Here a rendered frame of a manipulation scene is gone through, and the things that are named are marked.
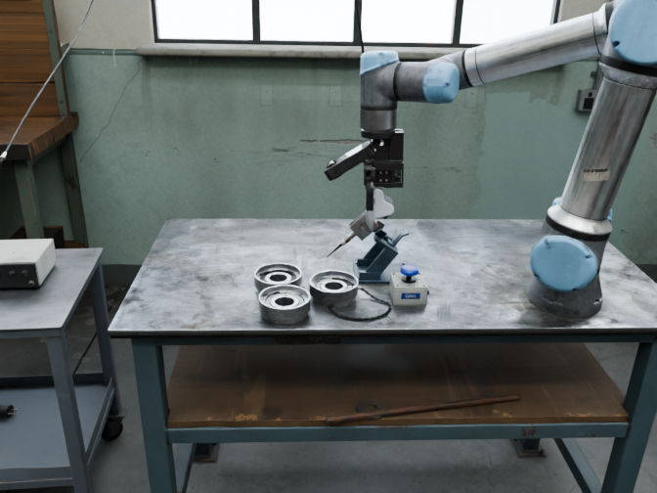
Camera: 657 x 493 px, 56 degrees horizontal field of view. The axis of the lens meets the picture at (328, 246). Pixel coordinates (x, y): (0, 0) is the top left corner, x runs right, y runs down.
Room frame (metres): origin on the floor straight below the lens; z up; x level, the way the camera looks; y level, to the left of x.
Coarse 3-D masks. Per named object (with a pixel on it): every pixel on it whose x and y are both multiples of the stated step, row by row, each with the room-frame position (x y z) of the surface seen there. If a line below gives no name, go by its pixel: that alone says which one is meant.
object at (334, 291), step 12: (312, 276) 1.21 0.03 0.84; (324, 276) 1.23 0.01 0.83; (336, 276) 1.23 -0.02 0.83; (348, 276) 1.23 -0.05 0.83; (312, 288) 1.16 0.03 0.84; (324, 288) 1.18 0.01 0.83; (336, 288) 1.21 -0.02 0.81; (324, 300) 1.14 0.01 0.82; (336, 300) 1.14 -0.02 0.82; (348, 300) 1.15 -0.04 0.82
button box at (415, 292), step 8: (392, 280) 1.19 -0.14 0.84; (400, 280) 1.19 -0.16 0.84; (408, 280) 1.18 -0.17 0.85; (416, 280) 1.19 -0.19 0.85; (424, 280) 1.19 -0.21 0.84; (392, 288) 1.18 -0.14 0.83; (400, 288) 1.16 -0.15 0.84; (408, 288) 1.16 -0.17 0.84; (416, 288) 1.16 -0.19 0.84; (424, 288) 1.16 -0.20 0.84; (392, 296) 1.18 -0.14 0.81; (400, 296) 1.16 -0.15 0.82; (408, 296) 1.16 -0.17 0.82; (416, 296) 1.16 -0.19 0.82; (424, 296) 1.16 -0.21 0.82; (400, 304) 1.16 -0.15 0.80; (408, 304) 1.16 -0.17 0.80; (416, 304) 1.16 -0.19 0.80; (424, 304) 1.16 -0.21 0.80
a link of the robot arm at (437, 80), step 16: (400, 64) 1.24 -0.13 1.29; (416, 64) 1.23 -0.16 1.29; (432, 64) 1.21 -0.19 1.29; (448, 64) 1.20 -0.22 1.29; (400, 80) 1.21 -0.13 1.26; (416, 80) 1.20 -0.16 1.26; (432, 80) 1.18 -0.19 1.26; (448, 80) 1.18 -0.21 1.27; (400, 96) 1.22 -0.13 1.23; (416, 96) 1.20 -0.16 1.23; (432, 96) 1.19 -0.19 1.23; (448, 96) 1.18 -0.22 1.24
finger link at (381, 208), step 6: (378, 192) 1.24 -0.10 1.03; (378, 198) 1.23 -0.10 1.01; (378, 204) 1.23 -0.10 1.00; (384, 204) 1.23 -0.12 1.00; (390, 204) 1.23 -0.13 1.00; (366, 210) 1.23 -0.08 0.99; (372, 210) 1.22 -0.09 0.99; (378, 210) 1.23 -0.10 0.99; (384, 210) 1.23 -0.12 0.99; (390, 210) 1.23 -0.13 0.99; (366, 216) 1.23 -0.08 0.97; (372, 216) 1.23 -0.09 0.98; (378, 216) 1.23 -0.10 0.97; (366, 222) 1.24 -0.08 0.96; (372, 222) 1.23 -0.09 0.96; (372, 228) 1.24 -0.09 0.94
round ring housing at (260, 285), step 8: (272, 264) 1.27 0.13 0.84; (280, 264) 1.27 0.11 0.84; (288, 264) 1.27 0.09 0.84; (256, 272) 1.23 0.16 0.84; (264, 272) 1.25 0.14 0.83; (280, 272) 1.25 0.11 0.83; (296, 272) 1.25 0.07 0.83; (256, 280) 1.19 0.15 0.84; (272, 280) 1.23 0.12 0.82; (280, 280) 1.24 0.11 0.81; (288, 280) 1.21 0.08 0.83; (296, 280) 1.19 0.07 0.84; (256, 288) 1.19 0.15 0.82; (264, 288) 1.18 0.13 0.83
